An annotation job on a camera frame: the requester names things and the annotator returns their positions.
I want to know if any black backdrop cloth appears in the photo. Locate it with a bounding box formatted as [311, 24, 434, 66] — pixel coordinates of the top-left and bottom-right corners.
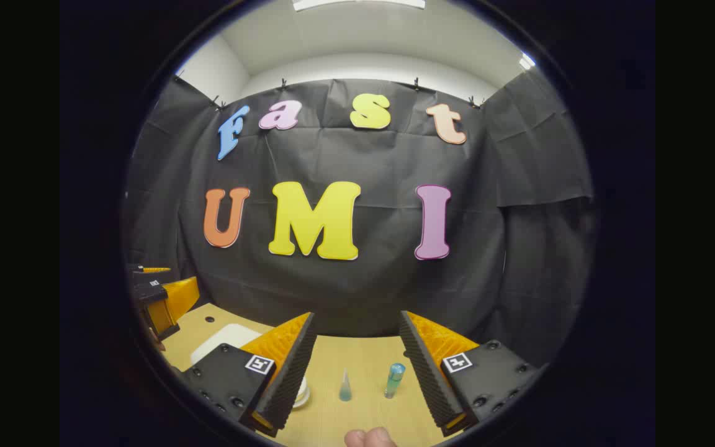
[123, 70, 595, 373]

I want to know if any white suitcase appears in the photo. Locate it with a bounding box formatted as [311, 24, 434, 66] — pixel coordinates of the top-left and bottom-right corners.
[190, 323, 263, 367]

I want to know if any slim teal bottle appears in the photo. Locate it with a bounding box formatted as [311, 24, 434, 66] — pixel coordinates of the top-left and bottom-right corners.
[384, 363, 407, 399]

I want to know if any white cream jar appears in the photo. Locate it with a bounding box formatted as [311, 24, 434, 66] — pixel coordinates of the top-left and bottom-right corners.
[292, 376, 312, 409]

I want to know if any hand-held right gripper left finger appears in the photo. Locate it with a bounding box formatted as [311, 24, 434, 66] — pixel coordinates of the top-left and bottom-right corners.
[181, 312, 318, 438]

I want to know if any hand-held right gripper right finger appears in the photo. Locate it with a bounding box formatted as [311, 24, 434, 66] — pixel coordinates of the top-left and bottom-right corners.
[399, 310, 541, 437]

